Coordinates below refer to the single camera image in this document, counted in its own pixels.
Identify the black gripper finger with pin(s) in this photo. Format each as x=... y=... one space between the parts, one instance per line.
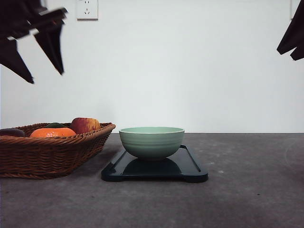
x=294 y=36
x=50 y=39
x=12 y=60
x=298 y=53

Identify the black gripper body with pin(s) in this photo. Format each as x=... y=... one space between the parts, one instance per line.
x=20 y=18

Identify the light green ribbed bowl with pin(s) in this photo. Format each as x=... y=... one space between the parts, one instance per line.
x=152 y=142

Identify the brown wicker basket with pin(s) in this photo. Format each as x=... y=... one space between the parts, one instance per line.
x=34 y=157

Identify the dark purple plum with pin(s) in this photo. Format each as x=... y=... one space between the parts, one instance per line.
x=12 y=132

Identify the green fruit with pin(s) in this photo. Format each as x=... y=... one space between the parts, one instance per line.
x=55 y=125

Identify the orange fruit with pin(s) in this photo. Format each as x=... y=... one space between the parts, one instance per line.
x=53 y=132

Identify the red yellow apple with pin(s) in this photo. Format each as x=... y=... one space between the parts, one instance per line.
x=85 y=124

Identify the dark teal rectangular tray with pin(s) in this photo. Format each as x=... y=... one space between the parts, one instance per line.
x=182 y=165

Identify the white wall socket right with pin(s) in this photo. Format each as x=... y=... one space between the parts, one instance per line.
x=292 y=8

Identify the white wall socket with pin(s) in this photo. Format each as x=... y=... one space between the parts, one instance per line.
x=87 y=11
x=292 y=8

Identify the white wall socket left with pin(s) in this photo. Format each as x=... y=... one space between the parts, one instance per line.
x=87 y=11

